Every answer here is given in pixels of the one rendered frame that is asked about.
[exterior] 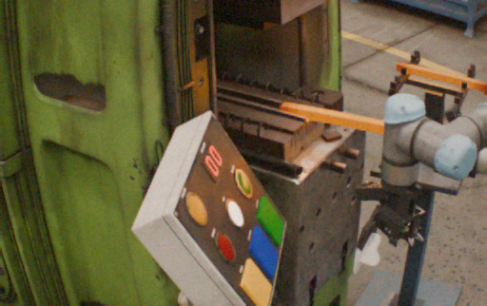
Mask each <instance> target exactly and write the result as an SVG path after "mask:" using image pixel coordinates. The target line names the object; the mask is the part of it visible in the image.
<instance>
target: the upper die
mask: <svg viewBox="0 0 487 306"><path fill-rule="evenodd" d="M322 3H323V0H213V5H212V8H213V13H220V14H225V15H230V16H234V17H239V18H249V19H254V20H259V21H264V22H268V23H274V24H279V25H283V23H287V22H289V21H290V20H292V19H294V18H297V17H299V15H301V14H303V13H306V12H308V11H309V10H311V9H313V8H315V7H317V6H318V5H321V4H322Z"/></svg>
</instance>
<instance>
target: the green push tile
mask: <svg viewBox="0 0 487 306"><path fill-rule="evenodd" d="M257 220H258V221H259V223H260V224H261V225H262V227H263V229H264V230H265V232H266V233H267V234H268V235H269V236H270V238H271V240H272V241H273V243H274V244H275V246H279V245H281V239H282V230H283V222H282V219H281V217H280V216H279V214H278V213H277V211H276V210H274V208H273V207H272V205H271V204H270V202H269V201H268V199H267V198H266V196H264V197H262V199H261V203H260V207H259V212H258V215H257Z"/></svg>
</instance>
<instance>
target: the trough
mask: <svg viewBox="0 0 487 306"><path fill-rule="evenodd" d="M216 92H217V94H220V95H224V96H227V97H231V98H234V99H238V100H242V101H246V102H249V103H253V104H257V105H264V106H268V107H272V108H275V109H278V110H280V106H281V105H282V103H278V102H274V101H270V100H266V99H263V98H259V97H255V96H251V95H247V94H243V93H240V92H236V91H232V90H228V89H224V88H220V87H216Z"/></svg>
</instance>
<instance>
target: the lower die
mask: <svg viewBox="0 0 487 306"><path fill-rule="evenodd" d="M216 87H220V88H224V89H228V90H232V91H236V92H240V93H243V94H247V95H251V96H255V97H259V98H263V99H266V100H270V101H274V102H278V103H282V104H284V103H285V102H289V103H295V104H301V105H311V106H316V107H321V108H324V105H320V104H317V103H313V104H310V102H309V101H306V100H303V99H298V100H297V99H295V98H294V97H290V96H286V95H280V94H279V93H275V92H271V91H266V92H264V90H263V89H258V88H255V87H252V88H250V87H249V86H244V85H240V84H236V85H235V83H232V82H228V81H225V80H222V81H221V80H220V79H216ZM217 108H218V109H219V113H220V115H219V116H218V122H219V123H220V125H221V126H222V128H223V129H224V119H225V116H226V114H227V113H228V112H233V113H234V115H235V122H232V115H229V117H228V119H227V134H228V137H229V139H230V140H231V142H233V144H234V145H237V146H239V147H241V144H242V142H241V122H242V119H243V118H244V117H245V116H248V117H250V120H251V124H248V120H247V119H246V120H245V121H244V123H243V143H244V145H245V148H246V149H249V150H252V151H256V152H257V149H258V142H257V128H258V125H259V123H260V122H261V121H266V123H267V130H264V124H262V126H261V128H260V144H261V151H262V153H263V154H265V155H269V156H272V157H275V158H279V159H283V160H286V161H290V162H292V161H293V160H294V159H295V158H297V157H298V156H299V155H300V154H301V153H302V152H303V151H304V150H305V149H306V148H307V147H308V146H309V145H310V144H312V143H313V142H314V141H316V139H317V138H319V137H320V135H321V134H322V133H323V128H324V123H323V122H317V121H313V120H309V121H307V117H305V116H302V115H298V114H294V113H290V112H286V111H282V110H278V109H275V108H272V107H268V106H264V105H257V104H253V103H249V102H246V101H242V100H238V99H234V98H231V97H227V96H224V95H220V94H217ZM302 146H303V150H301V149H302Z"/></svg>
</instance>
